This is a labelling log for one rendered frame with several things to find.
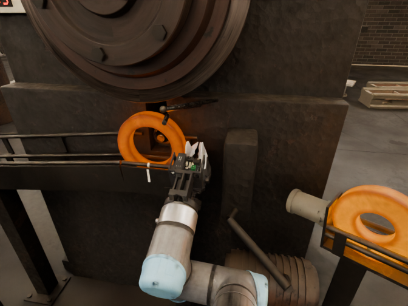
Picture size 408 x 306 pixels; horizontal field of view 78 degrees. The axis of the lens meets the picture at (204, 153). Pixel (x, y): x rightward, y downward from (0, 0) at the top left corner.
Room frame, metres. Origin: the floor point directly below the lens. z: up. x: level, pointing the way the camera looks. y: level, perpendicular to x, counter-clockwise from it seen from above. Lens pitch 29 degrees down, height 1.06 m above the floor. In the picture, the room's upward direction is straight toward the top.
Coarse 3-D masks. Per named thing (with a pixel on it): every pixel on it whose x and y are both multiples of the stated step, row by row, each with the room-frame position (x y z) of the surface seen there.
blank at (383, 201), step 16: (352, 192) 0.38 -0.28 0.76; (368, 192) 0.37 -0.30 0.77; (384, 192) 0.36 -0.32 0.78; (400, 192) 0.36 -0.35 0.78; (336, 208) 0.39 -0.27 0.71; (352, 208) 0.38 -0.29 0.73; (368, 208) 0.36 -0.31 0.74; (384, 208) 0.34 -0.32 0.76; (400, 208) 0.33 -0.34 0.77; (336, 224) 0.39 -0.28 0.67; (352, 224) 0.37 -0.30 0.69; (400, 224) 0.32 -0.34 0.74; (352, 240) 0.36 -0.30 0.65; (384, 240) 0.34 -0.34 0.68; (400, 240) 0.32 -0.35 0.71; (368, 256) 0.34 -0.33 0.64; (384, 256) 0.32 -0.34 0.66
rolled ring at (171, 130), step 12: (132, 120) 0.59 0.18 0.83; (144, 120) 0.58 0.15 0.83; (156, 120) 0.58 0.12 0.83; (168, 120) 0.59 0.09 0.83; (120, 132) 0.60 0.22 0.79; (132, 132) 0.60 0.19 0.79; (168, 132) 0.57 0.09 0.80; (180, 132) 0.59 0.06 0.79; (120, 144) 0.60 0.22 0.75; (132, 144) 0.61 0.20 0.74; (180, 144) 0.57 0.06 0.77; (132, 156) 0.59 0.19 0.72; (156, 168) 0.58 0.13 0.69
